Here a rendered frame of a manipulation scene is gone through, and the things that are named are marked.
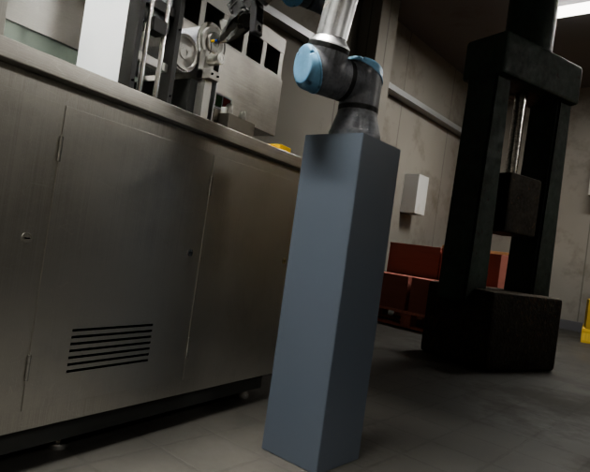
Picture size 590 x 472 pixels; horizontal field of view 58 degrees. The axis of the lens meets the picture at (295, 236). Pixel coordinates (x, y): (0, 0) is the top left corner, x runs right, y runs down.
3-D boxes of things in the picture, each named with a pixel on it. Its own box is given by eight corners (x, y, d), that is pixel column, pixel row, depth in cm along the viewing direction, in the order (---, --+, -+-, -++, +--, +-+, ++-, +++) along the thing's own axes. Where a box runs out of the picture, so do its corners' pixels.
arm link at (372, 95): (388, 110, 151) (393, 64, 151) (349, 97, 144) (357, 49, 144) (361, 116, 161) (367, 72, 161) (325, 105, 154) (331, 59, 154)
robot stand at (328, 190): (359, 459, 152) (401, 149, 154) (316, 476, 137) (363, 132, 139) (305, 435, 165) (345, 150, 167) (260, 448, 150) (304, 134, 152)
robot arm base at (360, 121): (389, 147, 154) (393, 113, 154) (361, 135, 142) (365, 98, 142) (346, 148, 163) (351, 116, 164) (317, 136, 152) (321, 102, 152)
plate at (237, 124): (227, 128, 195) (228, 112, 195) (151, 128, 216) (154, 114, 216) (253, 139, 208) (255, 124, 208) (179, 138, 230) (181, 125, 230)
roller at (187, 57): (169, 63, 173) (175, 26, 173) (119, 67, 187) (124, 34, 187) (196, 75, 183) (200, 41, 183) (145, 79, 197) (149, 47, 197)
